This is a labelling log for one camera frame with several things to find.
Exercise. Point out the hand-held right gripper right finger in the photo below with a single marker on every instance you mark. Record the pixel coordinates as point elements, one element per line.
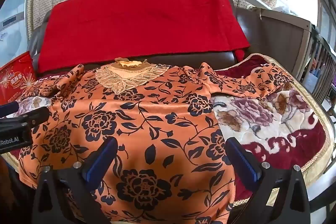
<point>244,162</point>

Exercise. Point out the orange floral blouse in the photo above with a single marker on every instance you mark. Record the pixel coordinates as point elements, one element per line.
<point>157,119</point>

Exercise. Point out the wooden crib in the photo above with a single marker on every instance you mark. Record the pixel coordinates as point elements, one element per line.
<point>283,37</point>

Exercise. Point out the red embroidered cushion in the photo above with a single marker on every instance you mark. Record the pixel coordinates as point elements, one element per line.
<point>15,82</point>

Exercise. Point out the red cloth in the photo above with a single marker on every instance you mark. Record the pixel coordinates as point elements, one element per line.
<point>141,22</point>

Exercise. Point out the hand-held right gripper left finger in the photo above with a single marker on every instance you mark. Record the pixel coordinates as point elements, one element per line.
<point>96,162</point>

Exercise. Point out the floral plush blanket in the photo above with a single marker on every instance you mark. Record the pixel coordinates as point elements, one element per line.
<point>265,119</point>

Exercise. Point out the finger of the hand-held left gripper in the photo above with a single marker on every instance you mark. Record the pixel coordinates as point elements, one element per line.
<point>31,116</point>

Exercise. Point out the brown leather sofa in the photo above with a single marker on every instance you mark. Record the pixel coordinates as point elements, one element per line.
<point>189,59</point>

